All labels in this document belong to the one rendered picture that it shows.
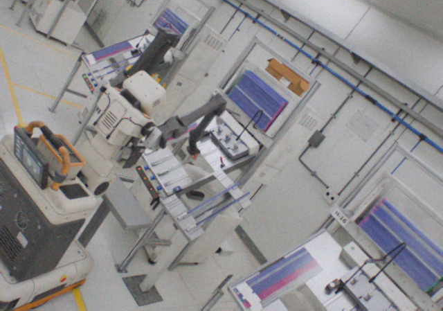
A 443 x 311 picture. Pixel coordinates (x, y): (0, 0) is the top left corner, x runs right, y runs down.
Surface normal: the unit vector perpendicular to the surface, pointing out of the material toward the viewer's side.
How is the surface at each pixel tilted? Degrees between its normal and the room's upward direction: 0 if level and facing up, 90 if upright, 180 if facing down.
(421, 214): 90
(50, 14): 90
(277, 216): 90
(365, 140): 90
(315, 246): 44
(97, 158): 82
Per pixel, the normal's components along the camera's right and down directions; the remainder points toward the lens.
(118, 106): -0.32, -0.11
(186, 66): 0.51, 0.59
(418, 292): -0.63, -0.23
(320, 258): -0.03, -0.71
